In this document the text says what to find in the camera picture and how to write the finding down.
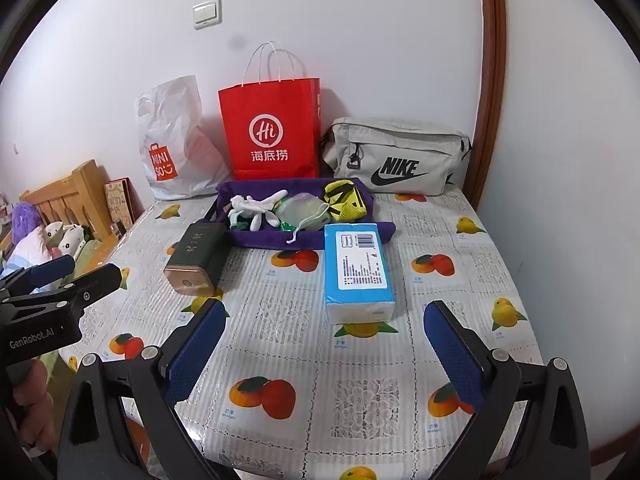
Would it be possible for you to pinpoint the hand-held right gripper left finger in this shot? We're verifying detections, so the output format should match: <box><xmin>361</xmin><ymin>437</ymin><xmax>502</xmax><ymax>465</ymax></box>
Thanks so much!
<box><xmin>57</xmin><ymin>300</ymin><xmax>228</xmax><ymax>480</ymax></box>

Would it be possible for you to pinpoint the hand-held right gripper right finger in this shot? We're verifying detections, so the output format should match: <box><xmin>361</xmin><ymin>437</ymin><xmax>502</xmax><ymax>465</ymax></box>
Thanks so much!
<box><xmin>422</xmin><ymin>300</ymin><xmax>593</xmax><ymax>480</ymax></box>

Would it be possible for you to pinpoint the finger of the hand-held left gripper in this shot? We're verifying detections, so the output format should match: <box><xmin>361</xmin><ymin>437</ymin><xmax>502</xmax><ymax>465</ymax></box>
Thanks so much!
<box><xmin>0</xmin><ymin>255</ymin><xmax>76</xmax><ymax>295</ymax></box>
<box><xmin>20</xmin><ymin>263</ymin><xmax>123</xmax><ymax>313</ymax></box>

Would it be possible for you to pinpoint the purple fabric storage tray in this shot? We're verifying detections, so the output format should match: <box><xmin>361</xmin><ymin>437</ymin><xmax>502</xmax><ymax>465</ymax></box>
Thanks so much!
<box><xmin>197</xmin><ymin>176</ymin><xmax>397</xmax><ymax>251</ymax></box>

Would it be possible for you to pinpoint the white drawstring pouch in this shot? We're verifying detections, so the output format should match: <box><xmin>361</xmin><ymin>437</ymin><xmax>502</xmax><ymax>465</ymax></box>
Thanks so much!
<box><xmin>272</xmin><ymin>192</ymin><xmax>333</xmax><ymax>247</ymax></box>

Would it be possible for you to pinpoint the yellow mesh bag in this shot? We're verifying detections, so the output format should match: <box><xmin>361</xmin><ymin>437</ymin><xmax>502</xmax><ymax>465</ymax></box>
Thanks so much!
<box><xmin>322</xmin><ymin>179</ymin><xmax>366</xmax><ymax>223</ymax></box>

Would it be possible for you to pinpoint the person's left hand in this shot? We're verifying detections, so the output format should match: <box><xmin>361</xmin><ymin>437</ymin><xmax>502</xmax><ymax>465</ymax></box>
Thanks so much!
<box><xmin>12</xmin><ymin>359</ymin><xmax>58</xmax><ymax>453</ymax></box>

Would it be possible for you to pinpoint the white spotted plush toy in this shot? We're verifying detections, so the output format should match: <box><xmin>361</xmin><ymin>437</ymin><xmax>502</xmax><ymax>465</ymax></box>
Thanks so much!
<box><xmin>42</xmin><ymin>222</ymin><xmax>91</xmax><ymax>261</ymax></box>

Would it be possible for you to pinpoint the purple plush toy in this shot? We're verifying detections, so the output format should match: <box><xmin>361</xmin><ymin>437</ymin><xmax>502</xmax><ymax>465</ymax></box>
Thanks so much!
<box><xmin>11</xmin><ymin>202</ymin><xmax>43</xmax><ymax>246</ymax></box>

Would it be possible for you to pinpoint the wooden headboard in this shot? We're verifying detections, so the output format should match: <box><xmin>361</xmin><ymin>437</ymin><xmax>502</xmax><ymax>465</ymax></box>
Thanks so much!
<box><xmin>20</xmin><ymin>160</ymin><xmax>113</xmax><ymax>246</ymax></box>

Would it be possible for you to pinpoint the patterned book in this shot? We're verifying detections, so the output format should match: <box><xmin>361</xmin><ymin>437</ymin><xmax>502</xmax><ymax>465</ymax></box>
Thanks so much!
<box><xmin>104</xmin><ymin>177</ymin><xmax>136</xmax><ymax>226</ymax></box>

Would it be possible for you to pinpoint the blue tissue pack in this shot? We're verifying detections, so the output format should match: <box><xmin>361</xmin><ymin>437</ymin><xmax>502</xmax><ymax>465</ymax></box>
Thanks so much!
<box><xmin>324</xmin><ymin>222</ymin><xmax>397</xmax><ymax>325</ymax></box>

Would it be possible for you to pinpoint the white plastic shopping bag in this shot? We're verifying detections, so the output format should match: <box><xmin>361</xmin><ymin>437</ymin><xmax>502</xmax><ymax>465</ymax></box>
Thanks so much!
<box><xmin>134</xmin><ymin>76</ymin><xmax>231</xmax><ymax>202</ymax></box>

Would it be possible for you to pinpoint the grey waist bag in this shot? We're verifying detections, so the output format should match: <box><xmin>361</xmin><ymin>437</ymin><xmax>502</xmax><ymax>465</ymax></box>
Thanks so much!
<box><xmin>320</xmin><ymin>116</ymin><xmax>473</xmax><ymax>196</ymax></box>

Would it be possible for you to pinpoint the red paper bag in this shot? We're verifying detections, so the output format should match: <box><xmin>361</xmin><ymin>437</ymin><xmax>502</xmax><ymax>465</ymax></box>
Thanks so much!
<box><xmin>218</xmin><ymin>40</ymin><xmax>322</xmax><ymax>181</ymax></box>

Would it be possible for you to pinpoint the wooden door frame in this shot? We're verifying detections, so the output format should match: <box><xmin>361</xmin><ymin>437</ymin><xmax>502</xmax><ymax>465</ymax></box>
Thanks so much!
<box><xmin>475</xmin><ymin>0</ymin><xmax>508</xmax><ymax>211</ymax></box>

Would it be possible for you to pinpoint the white light switch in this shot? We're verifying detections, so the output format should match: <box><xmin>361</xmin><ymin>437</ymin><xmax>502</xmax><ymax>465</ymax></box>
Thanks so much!
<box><xmin>192</xmin><ymin>0</ymin><xmax>222</xmax><ymax>30</ymax></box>

